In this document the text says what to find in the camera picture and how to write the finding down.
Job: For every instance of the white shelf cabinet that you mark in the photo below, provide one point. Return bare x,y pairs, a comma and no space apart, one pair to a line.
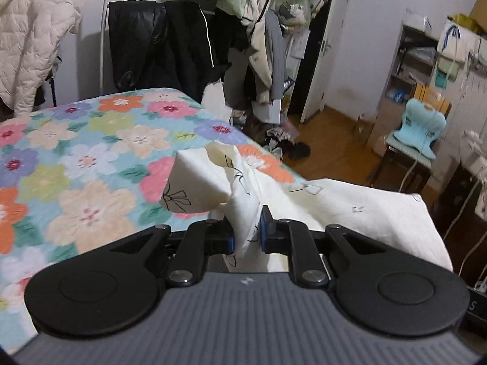
411,57

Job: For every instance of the black clothes rack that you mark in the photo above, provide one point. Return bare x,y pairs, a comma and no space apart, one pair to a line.
53,91

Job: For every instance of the black leather jacket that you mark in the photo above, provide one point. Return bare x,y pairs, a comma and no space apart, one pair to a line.
137,45

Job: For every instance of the wooden chair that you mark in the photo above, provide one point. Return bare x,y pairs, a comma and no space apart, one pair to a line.
430,97

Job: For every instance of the floral quilt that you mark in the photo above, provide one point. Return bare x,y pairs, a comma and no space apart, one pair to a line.
76,182

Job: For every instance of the cream garment with bow print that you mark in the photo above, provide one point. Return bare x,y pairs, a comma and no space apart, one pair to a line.
342,213

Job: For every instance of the teal bag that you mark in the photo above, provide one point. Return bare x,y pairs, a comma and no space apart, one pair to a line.
447,72

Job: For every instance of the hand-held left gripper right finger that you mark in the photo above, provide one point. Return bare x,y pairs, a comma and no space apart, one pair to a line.
266,232

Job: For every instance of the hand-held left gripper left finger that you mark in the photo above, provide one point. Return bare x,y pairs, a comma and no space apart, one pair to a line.
190,251

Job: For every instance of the light blue posture seat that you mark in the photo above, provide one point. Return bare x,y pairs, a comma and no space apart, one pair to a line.
418,125

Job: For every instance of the cardboard box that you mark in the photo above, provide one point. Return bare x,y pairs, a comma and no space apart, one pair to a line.
365,129

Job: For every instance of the cream quilted jacket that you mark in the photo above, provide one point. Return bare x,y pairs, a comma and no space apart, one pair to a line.
30,26

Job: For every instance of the black jacket with white stripe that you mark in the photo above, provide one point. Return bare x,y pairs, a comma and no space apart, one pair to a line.
190,53

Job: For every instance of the white rack pole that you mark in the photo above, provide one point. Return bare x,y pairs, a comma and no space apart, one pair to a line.
102,45

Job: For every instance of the floral patterned garment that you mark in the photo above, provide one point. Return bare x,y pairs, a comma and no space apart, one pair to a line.
296,11

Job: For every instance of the grey hanging garment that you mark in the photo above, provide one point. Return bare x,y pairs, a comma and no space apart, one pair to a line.
274,57

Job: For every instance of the white tote bag blue ribbon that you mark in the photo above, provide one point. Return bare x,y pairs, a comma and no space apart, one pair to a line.
454,45

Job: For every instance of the beige hanging coat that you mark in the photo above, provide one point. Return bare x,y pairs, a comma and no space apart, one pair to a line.
258,64

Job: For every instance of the black and white sneaker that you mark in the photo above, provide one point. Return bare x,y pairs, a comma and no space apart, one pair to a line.
276,135

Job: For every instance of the white door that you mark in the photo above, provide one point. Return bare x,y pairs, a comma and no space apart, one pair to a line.
327,64

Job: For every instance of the black slipper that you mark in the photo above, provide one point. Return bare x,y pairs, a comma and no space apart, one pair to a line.
300,151

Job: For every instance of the yellow bag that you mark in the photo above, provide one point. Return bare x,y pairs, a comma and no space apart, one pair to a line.
468,22

